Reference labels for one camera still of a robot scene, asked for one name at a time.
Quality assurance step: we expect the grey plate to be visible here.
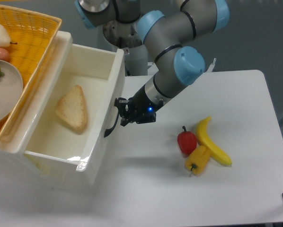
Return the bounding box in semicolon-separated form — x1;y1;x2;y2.
0;60;23;122

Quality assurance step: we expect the white drawer cabinet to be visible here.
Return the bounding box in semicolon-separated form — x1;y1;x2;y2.
0;31;73;188

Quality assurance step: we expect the triangular bread slice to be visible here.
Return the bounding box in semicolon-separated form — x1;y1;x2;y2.
55;85;88;131

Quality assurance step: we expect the white metal bracket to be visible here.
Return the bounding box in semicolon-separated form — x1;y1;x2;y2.
206;58;217;73

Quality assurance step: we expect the yellow woven basket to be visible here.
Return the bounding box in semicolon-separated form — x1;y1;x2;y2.
0;5;62;140

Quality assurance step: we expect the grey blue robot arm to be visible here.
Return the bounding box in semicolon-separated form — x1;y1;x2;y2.
74;0;230;126

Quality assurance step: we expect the red bell pepper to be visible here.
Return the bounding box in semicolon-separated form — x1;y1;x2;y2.
177;126;197;156

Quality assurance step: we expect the yellow banana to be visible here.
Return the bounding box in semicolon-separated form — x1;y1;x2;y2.
196;116;232;166

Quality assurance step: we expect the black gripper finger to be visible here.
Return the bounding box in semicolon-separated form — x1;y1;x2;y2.
115;97;131;116
120;116;132;126

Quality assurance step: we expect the yellow bell pepper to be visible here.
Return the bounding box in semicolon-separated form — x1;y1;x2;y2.
185;145;211;175

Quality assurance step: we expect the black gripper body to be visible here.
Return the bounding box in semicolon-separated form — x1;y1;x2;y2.
127;89;164;124

